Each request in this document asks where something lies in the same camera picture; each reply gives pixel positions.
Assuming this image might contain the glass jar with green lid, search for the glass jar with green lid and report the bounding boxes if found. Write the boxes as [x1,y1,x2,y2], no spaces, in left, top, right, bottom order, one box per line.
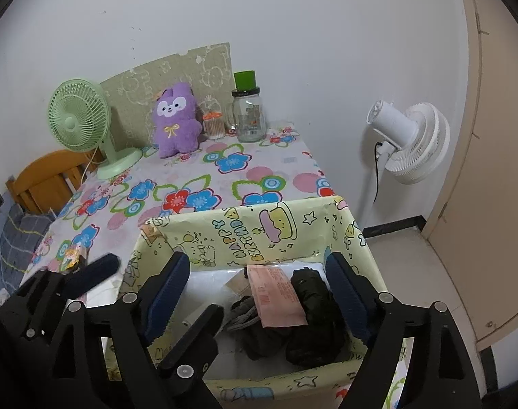
[231,70,267,142]

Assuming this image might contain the purple plush toy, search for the purple plush toy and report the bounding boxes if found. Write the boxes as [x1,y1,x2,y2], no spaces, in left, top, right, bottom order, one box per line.
[152,84,206,159]

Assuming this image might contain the cotton swab jar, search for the cotton swab jar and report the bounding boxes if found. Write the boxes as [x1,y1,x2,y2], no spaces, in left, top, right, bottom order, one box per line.
[203,111,226,140]

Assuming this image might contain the black fan cable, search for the black fan cable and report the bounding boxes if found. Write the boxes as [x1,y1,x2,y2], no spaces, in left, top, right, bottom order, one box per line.
[372,141,383,205]

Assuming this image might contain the black cloth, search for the black cloth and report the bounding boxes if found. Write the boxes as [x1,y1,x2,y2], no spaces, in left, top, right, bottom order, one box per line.
[284,266,349,367]

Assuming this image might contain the yellow printed box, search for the yellow printed box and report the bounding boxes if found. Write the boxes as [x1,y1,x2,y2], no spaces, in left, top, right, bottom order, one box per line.
[103,196,408,409]

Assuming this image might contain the grey knit cloth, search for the grey knit cloth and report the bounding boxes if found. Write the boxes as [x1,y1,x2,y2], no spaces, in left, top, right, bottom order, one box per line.
[227,294,294,361]

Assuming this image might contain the white standing fan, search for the white standing fan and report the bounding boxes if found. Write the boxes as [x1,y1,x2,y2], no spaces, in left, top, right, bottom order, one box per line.
[356,99,451,227]

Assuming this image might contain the green patterned board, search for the green patterned board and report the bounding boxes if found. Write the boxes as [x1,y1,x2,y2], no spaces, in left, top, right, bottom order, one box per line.
[99,43,235,148]

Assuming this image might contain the grey plaid bedding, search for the grey plaid bedding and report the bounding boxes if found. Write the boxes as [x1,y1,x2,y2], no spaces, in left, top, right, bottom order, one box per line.
[0,202,55,284]

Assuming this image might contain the pink packet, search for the pink packet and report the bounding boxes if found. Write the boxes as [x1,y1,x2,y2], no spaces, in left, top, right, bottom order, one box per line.
[247,264,308,328]

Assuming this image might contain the beige fan cord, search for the beige fan cord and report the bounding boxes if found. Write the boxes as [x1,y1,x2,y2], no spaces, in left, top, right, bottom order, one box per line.
[82,147,102,180]

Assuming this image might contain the green desk fan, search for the green desk fan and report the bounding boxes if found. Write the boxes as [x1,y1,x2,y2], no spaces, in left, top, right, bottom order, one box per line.
[48,79,142,180]

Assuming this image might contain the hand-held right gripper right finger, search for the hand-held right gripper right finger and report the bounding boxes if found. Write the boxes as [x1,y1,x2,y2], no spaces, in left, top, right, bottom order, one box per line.
[325,252,483,409]

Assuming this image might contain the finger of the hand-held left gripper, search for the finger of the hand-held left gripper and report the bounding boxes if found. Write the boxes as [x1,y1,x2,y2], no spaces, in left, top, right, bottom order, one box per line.
[156,304,224,397]
[0,253,120,346]

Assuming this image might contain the beige door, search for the beige door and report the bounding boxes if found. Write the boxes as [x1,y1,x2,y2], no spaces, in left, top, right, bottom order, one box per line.
[421,0,518,350]

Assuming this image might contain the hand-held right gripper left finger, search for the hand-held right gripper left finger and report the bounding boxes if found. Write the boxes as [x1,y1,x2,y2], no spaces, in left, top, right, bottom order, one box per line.
[52,251,191,409]

